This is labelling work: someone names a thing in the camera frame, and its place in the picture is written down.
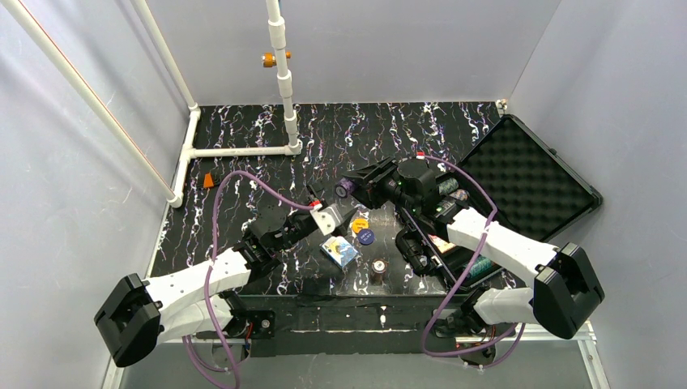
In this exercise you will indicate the red playing card deck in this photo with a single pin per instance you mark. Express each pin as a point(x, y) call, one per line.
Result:
point(442, 246)

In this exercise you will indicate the teal poker chip stack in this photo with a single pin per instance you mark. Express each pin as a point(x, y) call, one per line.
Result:
point(481, 266)

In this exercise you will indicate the orange black 100 chip stack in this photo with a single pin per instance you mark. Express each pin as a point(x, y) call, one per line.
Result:
point(378, 270)

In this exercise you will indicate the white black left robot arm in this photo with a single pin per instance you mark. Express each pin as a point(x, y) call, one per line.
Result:
point(139, 314)

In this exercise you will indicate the white pvc pipe frame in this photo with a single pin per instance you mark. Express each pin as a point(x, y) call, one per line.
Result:
point(125, 88)

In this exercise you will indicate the orange hex key set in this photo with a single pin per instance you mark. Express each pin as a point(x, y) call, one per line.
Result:
point(211, 180)

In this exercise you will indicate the orange knob on pole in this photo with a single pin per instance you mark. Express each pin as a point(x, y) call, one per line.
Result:
point(269, 60)

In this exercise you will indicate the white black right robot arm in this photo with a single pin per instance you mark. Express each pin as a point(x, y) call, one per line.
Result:
point(561, 288)

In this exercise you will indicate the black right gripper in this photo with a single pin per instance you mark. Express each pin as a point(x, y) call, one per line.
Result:
point(368, 181)

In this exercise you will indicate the black poker set case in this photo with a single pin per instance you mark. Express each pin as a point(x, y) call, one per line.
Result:
point(536, 193)

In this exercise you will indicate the blue small blind button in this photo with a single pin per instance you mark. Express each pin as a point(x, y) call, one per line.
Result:
point(365, 237)

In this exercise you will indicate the purple 500 poker chip stack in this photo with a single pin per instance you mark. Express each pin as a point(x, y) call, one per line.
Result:
point(344, 188)

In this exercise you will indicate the blue playing card deck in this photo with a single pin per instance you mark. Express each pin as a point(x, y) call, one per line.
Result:
point(340, 251)

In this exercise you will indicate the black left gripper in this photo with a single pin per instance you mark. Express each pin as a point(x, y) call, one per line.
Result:
point(309, 221)

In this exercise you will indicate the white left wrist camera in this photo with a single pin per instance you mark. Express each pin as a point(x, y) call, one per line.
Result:
point(331, 221)

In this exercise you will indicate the yellow big blind button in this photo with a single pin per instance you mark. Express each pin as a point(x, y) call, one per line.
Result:
point(359, 224)

